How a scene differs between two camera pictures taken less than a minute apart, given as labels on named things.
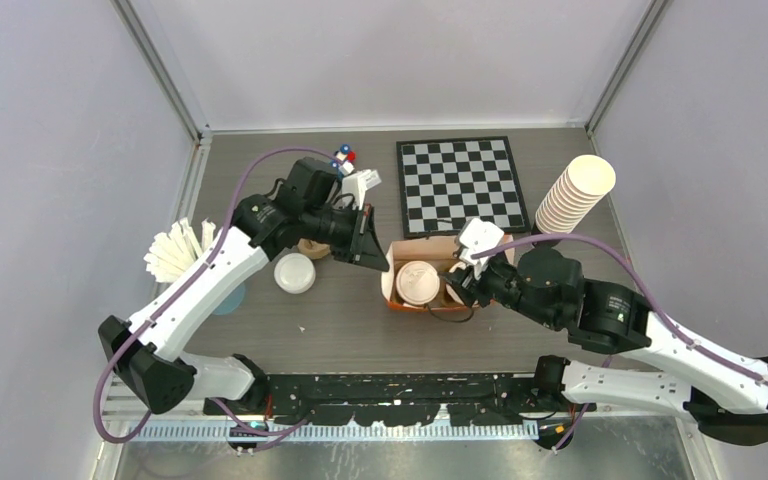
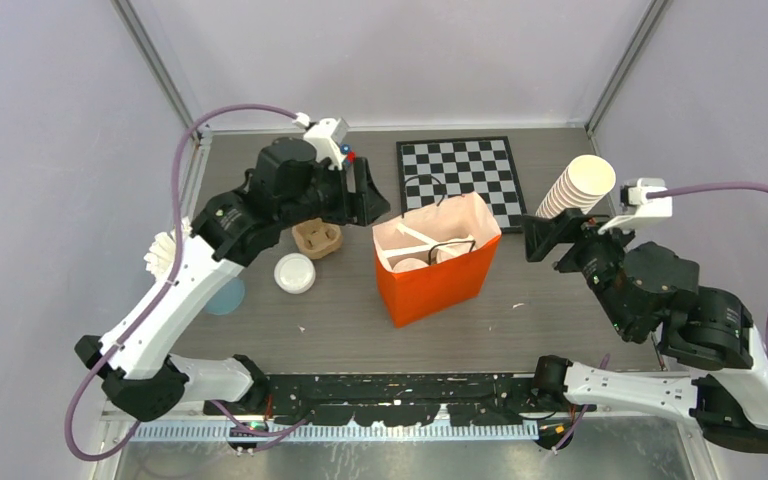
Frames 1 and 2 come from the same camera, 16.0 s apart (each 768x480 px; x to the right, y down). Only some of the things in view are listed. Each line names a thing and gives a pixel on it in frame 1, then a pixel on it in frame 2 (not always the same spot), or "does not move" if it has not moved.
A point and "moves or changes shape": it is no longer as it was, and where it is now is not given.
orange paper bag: (412, 274) moves or changes shape
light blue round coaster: (231, 303) does not move
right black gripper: (464, 281) → (540, 230)
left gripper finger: (368, 236) → (365, 184)
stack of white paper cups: (585, 182) does not move
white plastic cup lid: (454, 294) → (454, 248)
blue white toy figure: (347, 166) does not move
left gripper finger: (370, 255) → (374, 204)
